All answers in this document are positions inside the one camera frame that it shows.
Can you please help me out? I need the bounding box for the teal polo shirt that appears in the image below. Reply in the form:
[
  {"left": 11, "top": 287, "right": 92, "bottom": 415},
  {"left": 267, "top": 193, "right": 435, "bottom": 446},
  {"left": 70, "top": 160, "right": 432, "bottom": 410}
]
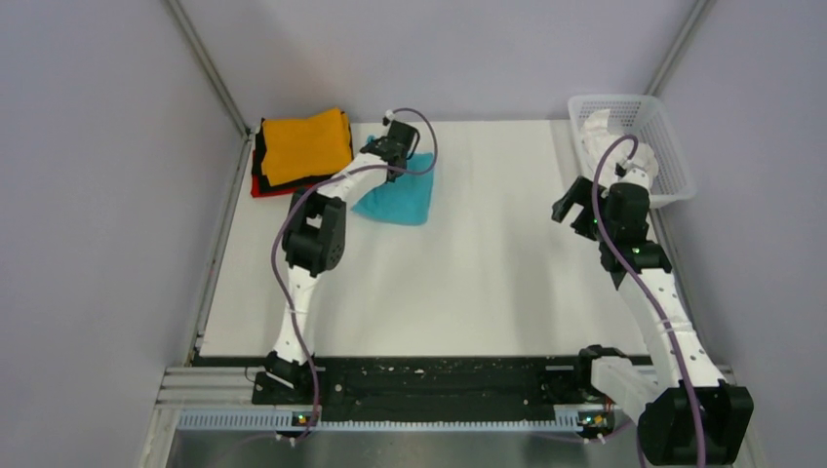
[{"left": 351, "top": 169, "right": 436, "bottom": 226}]

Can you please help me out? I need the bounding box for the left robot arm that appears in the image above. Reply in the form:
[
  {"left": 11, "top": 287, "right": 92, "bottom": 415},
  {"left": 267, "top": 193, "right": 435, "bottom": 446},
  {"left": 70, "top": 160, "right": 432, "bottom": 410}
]
[{"left": 264, "top": 119, "right": 419, "bottom": 403}]

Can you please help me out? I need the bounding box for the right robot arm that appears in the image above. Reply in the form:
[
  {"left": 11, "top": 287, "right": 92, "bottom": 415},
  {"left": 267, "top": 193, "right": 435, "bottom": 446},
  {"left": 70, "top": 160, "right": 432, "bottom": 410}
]
[{"left": 551, "top": 176, "right": 754, "bottom": 466}]

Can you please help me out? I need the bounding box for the white crumpled shirt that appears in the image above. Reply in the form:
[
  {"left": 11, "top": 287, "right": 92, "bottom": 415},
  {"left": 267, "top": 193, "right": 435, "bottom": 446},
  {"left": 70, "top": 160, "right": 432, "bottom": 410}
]
[{"left": 579, "top": 109, "right": 659, "bottom": 189}]

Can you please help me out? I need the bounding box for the white plastic basket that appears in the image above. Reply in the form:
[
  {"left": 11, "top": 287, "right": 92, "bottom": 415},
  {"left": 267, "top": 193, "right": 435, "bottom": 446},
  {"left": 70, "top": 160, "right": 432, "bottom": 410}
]
[{"left": 568, "top": 94, "right": 696, "bottom": 210}]

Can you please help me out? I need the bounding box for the orange folded shirt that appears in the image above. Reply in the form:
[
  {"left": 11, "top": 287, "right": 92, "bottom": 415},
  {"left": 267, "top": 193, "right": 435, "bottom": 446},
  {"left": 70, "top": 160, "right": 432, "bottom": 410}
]
[{"left": 260, "top": 106, "right": 355, "bottom": 188}]

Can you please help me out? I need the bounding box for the red folded shirt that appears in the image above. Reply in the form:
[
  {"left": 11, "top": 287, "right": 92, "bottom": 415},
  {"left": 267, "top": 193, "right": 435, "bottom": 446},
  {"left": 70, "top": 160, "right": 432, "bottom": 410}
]
[{"left": 250, "top": 175, "right": 329, "bottom": 198}]

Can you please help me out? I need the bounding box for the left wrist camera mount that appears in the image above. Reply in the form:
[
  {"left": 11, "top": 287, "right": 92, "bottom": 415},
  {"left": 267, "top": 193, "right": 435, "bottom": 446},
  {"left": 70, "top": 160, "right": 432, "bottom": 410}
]
[{"left": 381, "top": 109, "right": 396, "bottom": 127}]

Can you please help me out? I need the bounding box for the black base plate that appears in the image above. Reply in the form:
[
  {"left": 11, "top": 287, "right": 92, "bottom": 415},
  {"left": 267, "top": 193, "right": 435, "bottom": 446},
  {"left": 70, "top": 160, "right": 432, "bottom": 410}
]
[{"left": 252, "top": 356, "right": 619, "bottom": 428}]

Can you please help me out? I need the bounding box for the white cable duct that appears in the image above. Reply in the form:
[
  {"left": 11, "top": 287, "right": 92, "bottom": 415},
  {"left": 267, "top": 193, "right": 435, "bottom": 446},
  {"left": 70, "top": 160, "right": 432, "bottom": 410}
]
[{"left": 177, "top": 409, "right": 582, "bottom": 432}]

